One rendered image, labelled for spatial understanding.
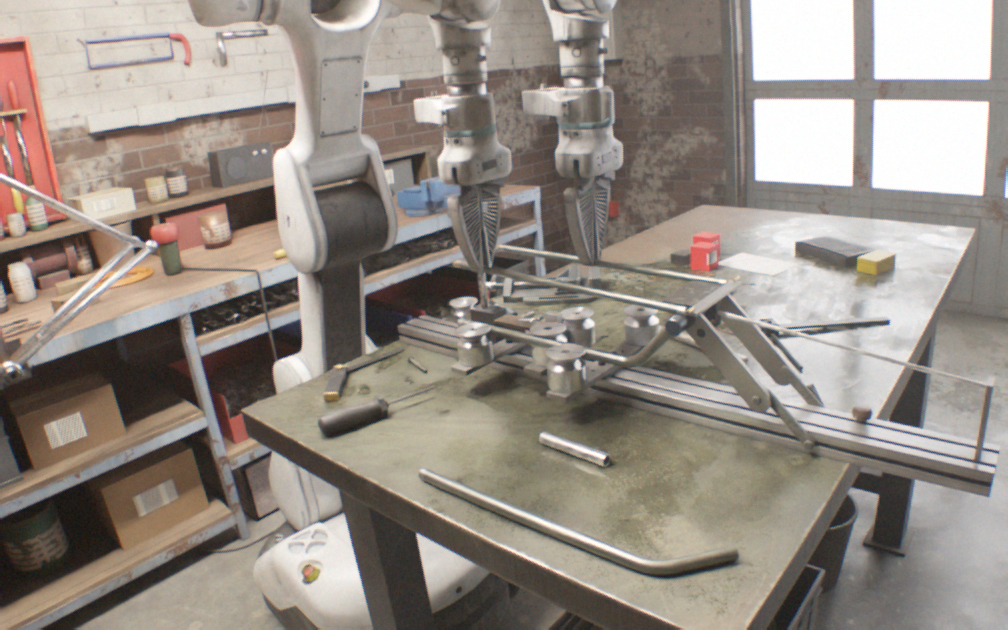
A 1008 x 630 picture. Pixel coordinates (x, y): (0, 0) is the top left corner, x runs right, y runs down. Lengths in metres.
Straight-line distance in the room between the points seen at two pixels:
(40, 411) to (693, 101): 3.43
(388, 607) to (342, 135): 0.85
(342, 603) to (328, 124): 0.96
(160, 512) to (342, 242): 1.23
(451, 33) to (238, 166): 1.99
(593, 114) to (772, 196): 3.19
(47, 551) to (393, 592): 1.34
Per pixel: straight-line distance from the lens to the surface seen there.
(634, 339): 1.01
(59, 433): 2.12
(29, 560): 2.34
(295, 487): 1.84
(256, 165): 2.87
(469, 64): 0.92
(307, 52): 1.29
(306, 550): 1.65
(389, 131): 3.44
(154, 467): 2.25
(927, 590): 2.06
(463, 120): 0.92
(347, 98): 1.35
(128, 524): 2.29
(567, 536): 0.70
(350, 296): 1.51
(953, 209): 3.84
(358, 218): 1.37
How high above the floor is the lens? 1.32
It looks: 17 degrees down
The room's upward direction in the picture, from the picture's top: 5 degrees counter-clockwise
